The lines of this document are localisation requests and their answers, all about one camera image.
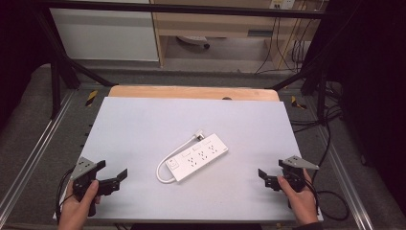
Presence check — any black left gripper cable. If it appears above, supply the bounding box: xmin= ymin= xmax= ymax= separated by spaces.
xmin=55 ymin=167 xmax=76 ymax=224

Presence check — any white power strip cable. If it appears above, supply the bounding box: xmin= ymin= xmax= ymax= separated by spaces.
xmin=155 ymin=128 xmax=206 ymax=185

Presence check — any person's left hand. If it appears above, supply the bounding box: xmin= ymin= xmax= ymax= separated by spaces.
xmin=56 ymin=179 xmax=102 ymax=230

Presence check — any aluminium rail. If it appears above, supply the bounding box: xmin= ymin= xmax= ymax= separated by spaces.
xmin=314 ymin=126 xmax=376 ymax=230
xmin=0 ymin=90 xmax=78 ymax=221

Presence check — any white cabinet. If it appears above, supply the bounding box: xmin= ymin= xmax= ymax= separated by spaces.
xmin=49 ymin=8 xmax=160 ymax=62

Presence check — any white power strip under desk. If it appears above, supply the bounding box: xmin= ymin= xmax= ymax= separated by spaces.
xmin=176 ymin=35 xmax=211 ymax=50

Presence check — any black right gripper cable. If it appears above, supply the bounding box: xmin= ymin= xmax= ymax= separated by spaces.
xmin=303 ymin=178 xmax=350 ymax=222

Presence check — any black metal frame stand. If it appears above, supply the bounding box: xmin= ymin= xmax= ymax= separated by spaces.
xmin=270 ymin=18 xmax=339 ymax=124
xmin=33 ymin=9 xmax=119 ymax=120

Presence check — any long black cable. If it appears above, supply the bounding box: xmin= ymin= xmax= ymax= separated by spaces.
xmin=310 ymin=123 xmax=333 ymax=185

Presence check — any black hanging cable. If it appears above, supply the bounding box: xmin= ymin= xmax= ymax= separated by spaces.
xmin=255 ymin=17 xmax=282 ymax=75

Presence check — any wooden desk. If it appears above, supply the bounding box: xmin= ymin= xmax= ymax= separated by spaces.
xmin=149 ymin=0 xmax=324 ymax=70

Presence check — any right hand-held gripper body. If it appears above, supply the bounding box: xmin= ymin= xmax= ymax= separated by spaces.
xmin=263 ymin=155 xmax=320 ymax=210

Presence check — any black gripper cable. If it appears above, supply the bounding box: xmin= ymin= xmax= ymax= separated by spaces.
xmin=303 ymin=178 xmax=350 ymax=222
xmin=55 ymin=167 xmax=76 ymax=224

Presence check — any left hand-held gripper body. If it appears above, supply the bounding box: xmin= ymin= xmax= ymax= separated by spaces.
xmin=69 ymin=156 xmax=123 ymax=219

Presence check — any yellow hanging cable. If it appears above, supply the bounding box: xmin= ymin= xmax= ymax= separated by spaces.
xmin=277 ymin=9 xmax=307 ymax=70

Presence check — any bunch of black hanging cables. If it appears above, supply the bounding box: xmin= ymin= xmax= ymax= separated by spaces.
xmin=290 ymin=17 xmax=315 ymax=73

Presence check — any grey drawer label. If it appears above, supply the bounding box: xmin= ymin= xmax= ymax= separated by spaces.
xmin=247 ymin=29 xmax=275 ymax=37

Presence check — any person's right hand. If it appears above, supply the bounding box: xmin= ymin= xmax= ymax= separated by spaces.
xmin=277 ymin=169 xmax=320 ymax=226

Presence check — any black metal frame crossbar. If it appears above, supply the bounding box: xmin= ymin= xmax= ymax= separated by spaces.
xmin=37 ymin=0 xmax=333 ymax=20

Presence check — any wooden table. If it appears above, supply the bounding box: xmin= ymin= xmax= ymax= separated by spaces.
xmin=107 ymin=84 xmax=281 ymax=103

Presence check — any black curtain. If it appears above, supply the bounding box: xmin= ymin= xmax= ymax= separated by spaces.
xmin=325 ymin=0 xmax=406 ymax=219
xmin=0 ymin=0 xmax=52 ymax=126

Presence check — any white power strip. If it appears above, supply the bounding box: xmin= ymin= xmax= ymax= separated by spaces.
xmin=165 ymin=132 xmax=230 ymax=183
xmin=176 ymin=35 xmax=211 ymax=50

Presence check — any white wall socket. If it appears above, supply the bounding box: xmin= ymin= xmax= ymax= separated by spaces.
xmin=269 ymin=0 xmax=296 ymax=10

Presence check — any yellow black tape marker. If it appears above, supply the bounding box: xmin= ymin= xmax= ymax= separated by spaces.
xmin=290 ymin=95 xmax=307 ymax=110
xmin=84 ymin=89 xmax=99 ymax=107

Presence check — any bundle of black floor cables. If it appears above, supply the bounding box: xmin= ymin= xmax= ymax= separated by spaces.
xmin=290 ymin=80 xmax=345 ymax=133

